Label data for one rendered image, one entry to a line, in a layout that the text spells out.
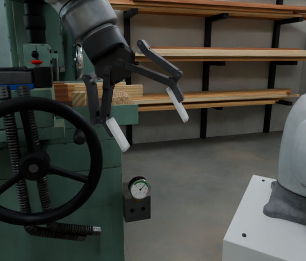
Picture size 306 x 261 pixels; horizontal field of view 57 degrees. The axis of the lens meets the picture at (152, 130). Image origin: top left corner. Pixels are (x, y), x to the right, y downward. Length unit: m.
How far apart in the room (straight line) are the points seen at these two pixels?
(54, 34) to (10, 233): 0.63
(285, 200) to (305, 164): 0.12
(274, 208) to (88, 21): 0.53
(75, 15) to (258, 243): 0.51
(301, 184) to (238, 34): 3.34
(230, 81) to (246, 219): 3.30
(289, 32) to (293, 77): 0.63
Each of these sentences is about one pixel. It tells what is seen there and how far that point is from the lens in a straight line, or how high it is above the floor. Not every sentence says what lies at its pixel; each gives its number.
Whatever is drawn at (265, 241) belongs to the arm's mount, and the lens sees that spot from 0.59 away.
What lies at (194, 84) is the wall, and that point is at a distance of 3.62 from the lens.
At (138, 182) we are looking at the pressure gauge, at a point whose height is 0.68.
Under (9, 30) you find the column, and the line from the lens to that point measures 1.15.
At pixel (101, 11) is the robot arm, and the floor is 1.11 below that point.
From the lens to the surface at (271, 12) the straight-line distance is 3.58.
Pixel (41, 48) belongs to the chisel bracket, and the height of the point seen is 1.06.
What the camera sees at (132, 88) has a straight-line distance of 0.97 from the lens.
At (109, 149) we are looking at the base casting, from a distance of 0.83.
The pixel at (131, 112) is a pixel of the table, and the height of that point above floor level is 0.88.
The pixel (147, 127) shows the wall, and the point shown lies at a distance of 3.48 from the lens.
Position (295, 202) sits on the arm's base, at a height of 0.74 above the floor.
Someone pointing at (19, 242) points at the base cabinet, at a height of 0.51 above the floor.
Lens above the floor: 1.03
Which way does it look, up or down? 14 degrees down
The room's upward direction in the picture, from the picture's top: straight up
